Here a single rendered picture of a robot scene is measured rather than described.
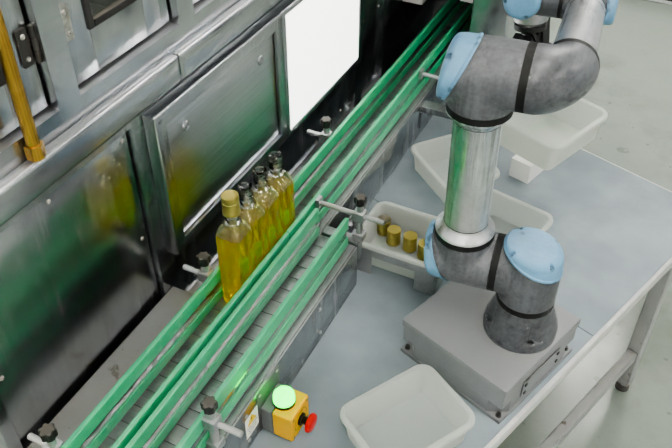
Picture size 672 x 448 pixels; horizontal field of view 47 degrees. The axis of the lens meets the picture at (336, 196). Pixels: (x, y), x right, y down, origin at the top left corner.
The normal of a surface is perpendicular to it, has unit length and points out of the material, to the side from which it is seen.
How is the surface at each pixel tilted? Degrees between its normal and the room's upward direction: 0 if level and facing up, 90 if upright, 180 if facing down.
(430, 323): 1
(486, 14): 90
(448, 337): 1
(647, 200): 0
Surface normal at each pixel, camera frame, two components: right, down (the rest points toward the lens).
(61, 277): 0.90, 0.28
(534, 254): 0.11, -0.74
